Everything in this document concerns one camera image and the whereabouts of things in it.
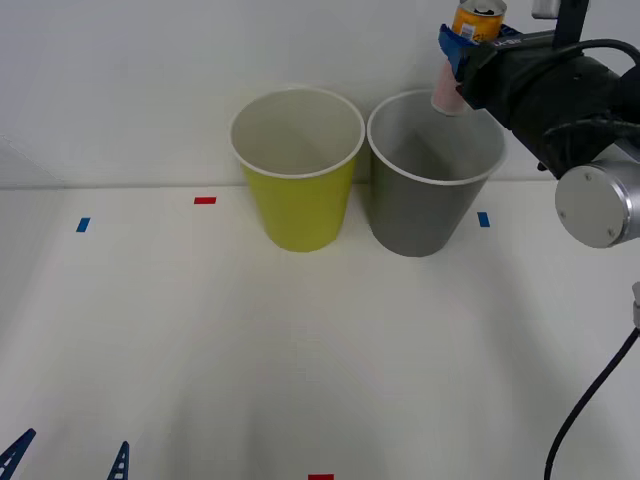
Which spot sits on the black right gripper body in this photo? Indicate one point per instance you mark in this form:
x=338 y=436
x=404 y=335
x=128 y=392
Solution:
x=492 y=80

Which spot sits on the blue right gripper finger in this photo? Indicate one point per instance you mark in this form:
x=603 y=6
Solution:
x=454 y=47
x=509 y=30

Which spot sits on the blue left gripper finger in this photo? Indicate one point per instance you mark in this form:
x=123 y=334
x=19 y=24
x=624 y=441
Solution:
x=120 y=465
x=15 y=452

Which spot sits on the orange drink can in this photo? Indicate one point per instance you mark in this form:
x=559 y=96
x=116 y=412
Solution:
x=475 y=22

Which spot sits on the silver and black right arm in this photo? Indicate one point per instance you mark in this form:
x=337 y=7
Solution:
x=590 y=205

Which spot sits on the grey plastic bin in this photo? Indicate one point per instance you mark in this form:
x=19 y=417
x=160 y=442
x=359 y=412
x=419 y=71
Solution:
x=420 y=220

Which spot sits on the yellow-green plastic bin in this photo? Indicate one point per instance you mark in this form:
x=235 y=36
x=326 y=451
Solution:
x=300 y=215

